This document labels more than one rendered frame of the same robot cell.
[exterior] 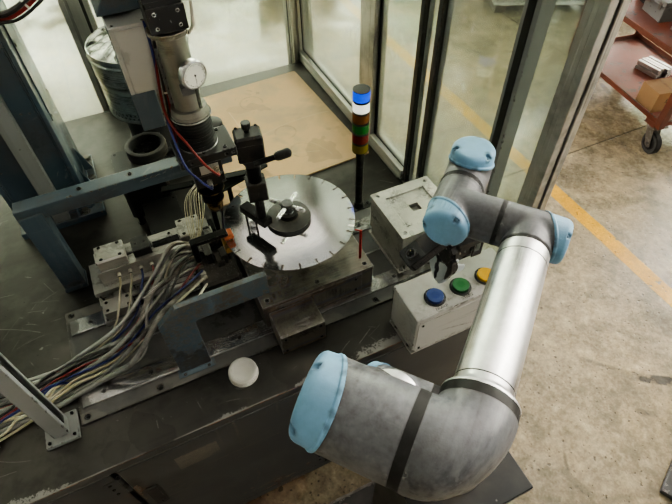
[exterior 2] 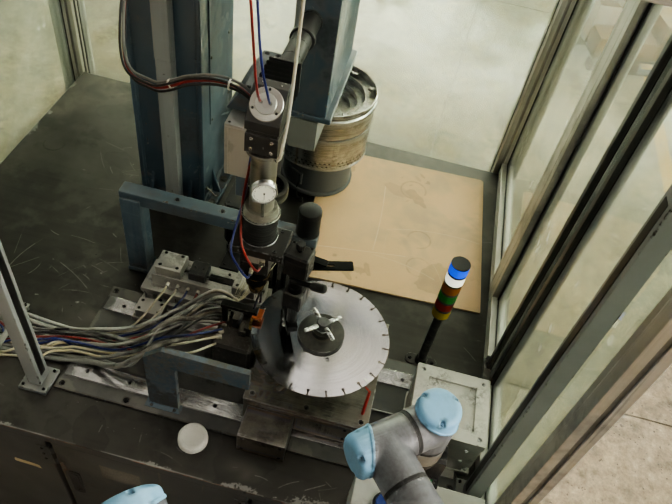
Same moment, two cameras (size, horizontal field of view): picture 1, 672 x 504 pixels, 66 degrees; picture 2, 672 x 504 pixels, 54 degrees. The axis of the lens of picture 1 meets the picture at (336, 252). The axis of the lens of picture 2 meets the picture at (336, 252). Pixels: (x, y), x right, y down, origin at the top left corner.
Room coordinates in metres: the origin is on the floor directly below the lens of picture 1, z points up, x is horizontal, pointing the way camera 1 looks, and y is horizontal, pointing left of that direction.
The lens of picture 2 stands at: (0.10, -0.31, 2.24)
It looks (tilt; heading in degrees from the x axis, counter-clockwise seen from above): 48 degrees down; 29
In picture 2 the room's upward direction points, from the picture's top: 11 degrees clockwise
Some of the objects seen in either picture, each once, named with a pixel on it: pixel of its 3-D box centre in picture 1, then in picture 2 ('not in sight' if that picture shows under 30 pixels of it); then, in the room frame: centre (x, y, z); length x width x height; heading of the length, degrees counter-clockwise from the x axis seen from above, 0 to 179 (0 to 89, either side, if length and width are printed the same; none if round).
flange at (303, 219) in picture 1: (288, 214); (321, 331); (0.89, 0.12, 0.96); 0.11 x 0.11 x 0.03
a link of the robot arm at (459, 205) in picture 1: (462, 212); (386, 454); (0.59, -0.21, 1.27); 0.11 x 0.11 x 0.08; 64
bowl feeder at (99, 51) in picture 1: (152, 90); (321, 133); (1.52, 0.59, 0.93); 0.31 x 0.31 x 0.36
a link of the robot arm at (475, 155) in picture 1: (468, 172); (432, 422); (0.68, -0.23, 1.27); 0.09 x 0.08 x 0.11; 154
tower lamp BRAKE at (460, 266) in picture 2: (361, 94); (459, 268); (1.13, -0.07, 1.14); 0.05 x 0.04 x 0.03; 24
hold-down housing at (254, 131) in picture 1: (252, 162); (296, 275); (0.84, 0.17, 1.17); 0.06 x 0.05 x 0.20; 105
